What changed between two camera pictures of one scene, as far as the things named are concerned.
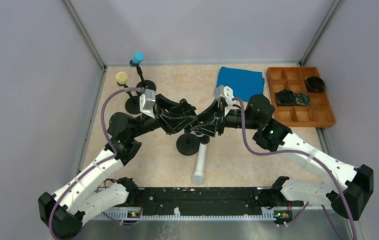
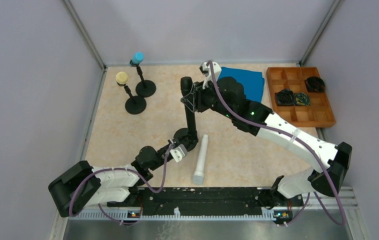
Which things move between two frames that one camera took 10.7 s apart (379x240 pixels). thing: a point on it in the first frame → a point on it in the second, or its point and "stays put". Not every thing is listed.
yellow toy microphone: [121, 78] stays put
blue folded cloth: [244, 83] stays put
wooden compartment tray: [299, 97] stays put
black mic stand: [132, 104] stays put
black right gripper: [220, 117] → [196, 97]
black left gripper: [162, 116] → [183, 140]
